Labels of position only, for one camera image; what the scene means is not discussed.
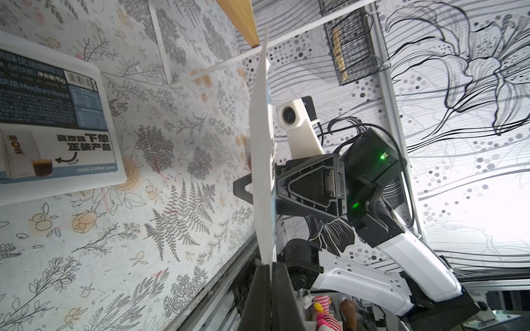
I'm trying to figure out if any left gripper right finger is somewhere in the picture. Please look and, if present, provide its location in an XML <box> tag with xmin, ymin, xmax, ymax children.
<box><xmin>271</xmin><ymin>262</ymin><xmax>305</xmax><ymax>331</ymax></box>

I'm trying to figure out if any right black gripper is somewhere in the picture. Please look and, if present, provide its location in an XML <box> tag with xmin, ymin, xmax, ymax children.
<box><xmin>233</xmin><ymin>154</ymin><xmax>347</xmax><ymax>221</ymax></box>

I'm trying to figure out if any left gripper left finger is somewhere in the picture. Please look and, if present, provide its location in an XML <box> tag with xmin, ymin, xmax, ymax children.
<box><xmin>238</xmin><ymin>265</ymin><xmax>271</xmax><ymax>331</ymax></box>

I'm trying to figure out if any blue coffee bag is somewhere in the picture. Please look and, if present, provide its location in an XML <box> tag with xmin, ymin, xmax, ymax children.
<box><xmin>1</xmin><ymin>33</ymin><xmax>126</xmax><ymax>205</ymax></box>
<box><xmin>249</xmin><ymin>34</ymin><xmax>276</xmax><ymax>265</ymax></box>

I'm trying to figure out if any blue coffee bag top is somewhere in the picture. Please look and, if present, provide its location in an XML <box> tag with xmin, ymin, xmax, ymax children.
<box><xmin>1</xmin><ymin>33</ymin><xmax>126</xmax><ymax>205</ymax></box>

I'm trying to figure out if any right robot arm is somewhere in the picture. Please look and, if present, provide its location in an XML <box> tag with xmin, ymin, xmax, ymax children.
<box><xmin>271</xmin><ymin>124</ymin><xmax>479</xmax><ymax>330</ymax></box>

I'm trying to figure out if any wooden two-tier shelf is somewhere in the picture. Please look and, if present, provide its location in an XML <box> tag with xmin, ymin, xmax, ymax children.
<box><xmin>147</xmin><ymin>1</ymin><xmax>371</xmax><ymax>88</ymax></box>

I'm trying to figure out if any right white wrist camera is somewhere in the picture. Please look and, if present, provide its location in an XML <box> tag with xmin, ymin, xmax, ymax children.
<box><xmin>275</xmin><ymin>96</ymin><xmax>324</xmax><ymax>159</ymax></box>

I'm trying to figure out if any black wire basket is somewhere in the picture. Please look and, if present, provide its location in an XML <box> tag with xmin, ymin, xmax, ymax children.
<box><xmin>324</xmin><ymin>2</ymin><xmax>384</xmax><ymax>86</ymax></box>

